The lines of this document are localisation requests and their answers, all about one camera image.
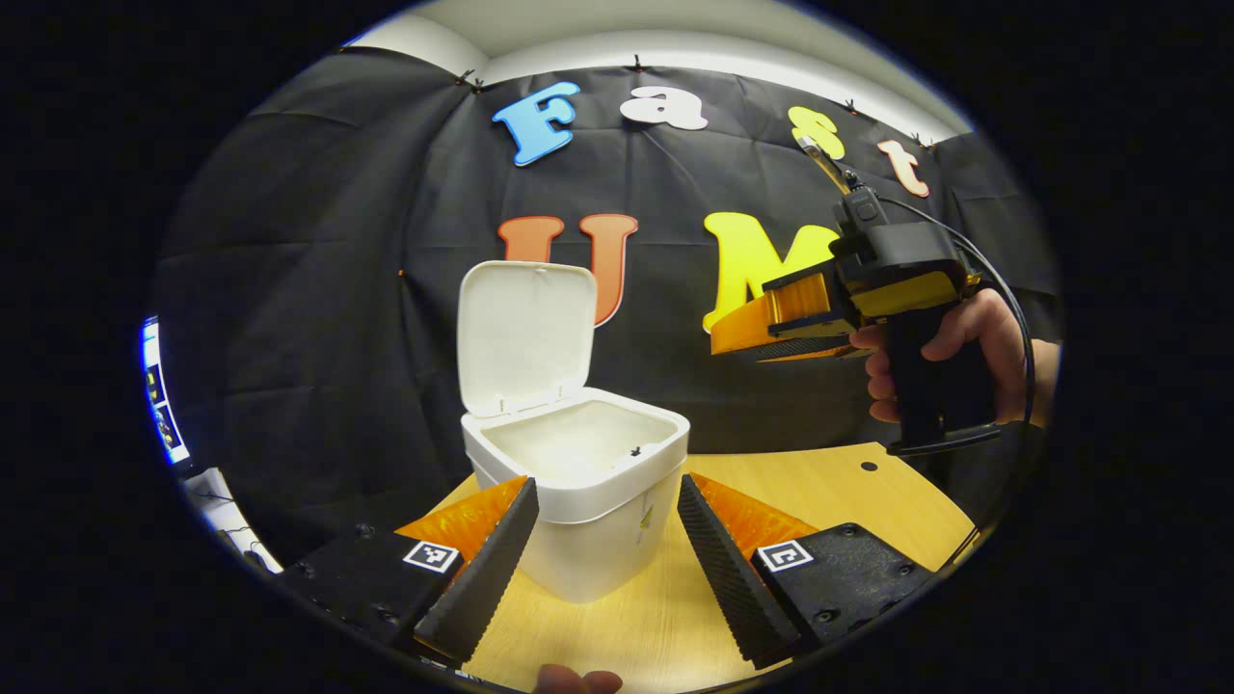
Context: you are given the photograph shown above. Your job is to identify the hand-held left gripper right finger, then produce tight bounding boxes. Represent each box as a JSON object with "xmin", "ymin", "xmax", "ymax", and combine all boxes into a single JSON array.
[{"xmin": 677, "ymin": 472, "xmax": 938, "ymax": 671}]

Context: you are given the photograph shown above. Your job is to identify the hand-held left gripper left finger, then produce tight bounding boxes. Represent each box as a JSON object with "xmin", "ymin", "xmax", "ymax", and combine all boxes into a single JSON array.
[{"xmin": 284, "ymin": 475, "xmax": 541, "ymax": 666}]

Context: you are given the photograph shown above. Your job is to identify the white desktop garbage bin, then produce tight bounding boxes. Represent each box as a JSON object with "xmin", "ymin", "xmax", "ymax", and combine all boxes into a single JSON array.
[{"xmin": 456, "ymin": 260, "xmax": 691, "ymax": 605}]

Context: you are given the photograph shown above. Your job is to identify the wooden desktop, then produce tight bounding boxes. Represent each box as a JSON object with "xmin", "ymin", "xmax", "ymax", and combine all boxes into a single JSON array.
[{"xmin": 443, "ymin": 441, "xmax": 979, "ymax": 694}]

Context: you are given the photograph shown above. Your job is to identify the white side table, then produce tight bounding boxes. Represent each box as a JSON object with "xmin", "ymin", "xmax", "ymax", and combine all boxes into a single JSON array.
[{"xmin": 183, "ymin": 467, "xmax": 285, "ymax": 576}]

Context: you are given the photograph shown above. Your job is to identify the black backdrop cloth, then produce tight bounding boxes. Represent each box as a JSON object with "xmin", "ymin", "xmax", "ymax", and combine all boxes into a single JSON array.
[{"xmin": 149, "ymin": 43, "xmax": 1061, "ymax": 565}]

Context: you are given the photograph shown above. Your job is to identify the computer monitor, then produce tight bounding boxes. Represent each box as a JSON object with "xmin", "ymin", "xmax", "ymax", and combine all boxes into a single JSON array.
[{"xmin": 142, "ymin": 316, "xmax": 192, "ymax": 468}]

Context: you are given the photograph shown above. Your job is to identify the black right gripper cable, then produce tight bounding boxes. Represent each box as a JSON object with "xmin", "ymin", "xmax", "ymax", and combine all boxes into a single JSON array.
[{"xmin": 795, "ymin": 135, "xmax": 1038, "ymax": 427}]

